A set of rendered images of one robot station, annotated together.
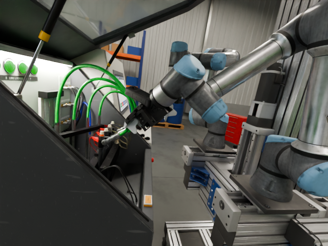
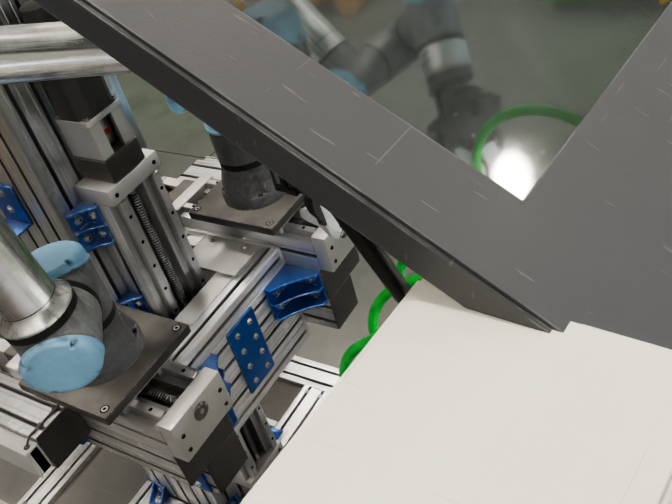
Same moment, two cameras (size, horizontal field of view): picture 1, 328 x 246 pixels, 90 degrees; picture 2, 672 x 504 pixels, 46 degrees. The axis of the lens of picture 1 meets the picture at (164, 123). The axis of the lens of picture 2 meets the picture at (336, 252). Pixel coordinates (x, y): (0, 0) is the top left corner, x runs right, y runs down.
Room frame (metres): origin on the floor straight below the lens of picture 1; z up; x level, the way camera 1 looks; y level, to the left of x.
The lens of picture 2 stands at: (1.40, 0.75, 1.96)
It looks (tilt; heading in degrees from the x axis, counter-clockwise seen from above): 38 degrees down; 232
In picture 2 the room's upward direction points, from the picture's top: 16 degrees counter-clockwise
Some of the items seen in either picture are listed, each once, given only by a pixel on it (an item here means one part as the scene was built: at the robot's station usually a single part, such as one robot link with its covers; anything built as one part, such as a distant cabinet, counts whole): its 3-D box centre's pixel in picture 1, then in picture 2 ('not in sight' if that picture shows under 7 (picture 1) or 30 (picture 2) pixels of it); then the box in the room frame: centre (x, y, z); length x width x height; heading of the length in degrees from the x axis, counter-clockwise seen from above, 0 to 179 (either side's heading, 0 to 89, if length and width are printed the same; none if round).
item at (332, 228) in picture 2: not in sight; (317, 217); (0.82, -0.02, 1.26); 0.06 x 0.03 x 0.09; 97
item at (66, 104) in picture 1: (67, 104); not in sight; (0.94, 0.57, 1.20); 0.13 x 0.03 x 0.31; 7
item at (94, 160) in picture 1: (105, 164); not in sight; (0.86, 0.30, 0.91); 0.34 x 0.10 x 0.15; 7
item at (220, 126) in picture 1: (217, 121); (62, 287); (1.10, -0.36, 1.20); 0.13 x 0.12 x 0.14; 58
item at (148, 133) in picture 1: (138, 129); not in sight; (1.45, 0.22, 0.96); 0.70 x 0.22 x 0.03; 7
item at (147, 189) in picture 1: (145, 185); not in sight; (0.77, 0.05, 0.87); 0.62 x 0.04 x 0.16; 7
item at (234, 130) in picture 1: (232, 130); not in sight; (4.60, -1.96, 0.43); 0.70 x 0.46 x 0.86; 37
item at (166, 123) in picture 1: (166, 111); not in sight; (5.80, -0.03, 0.51); 1.20 x 0.85 x 1.02; 100
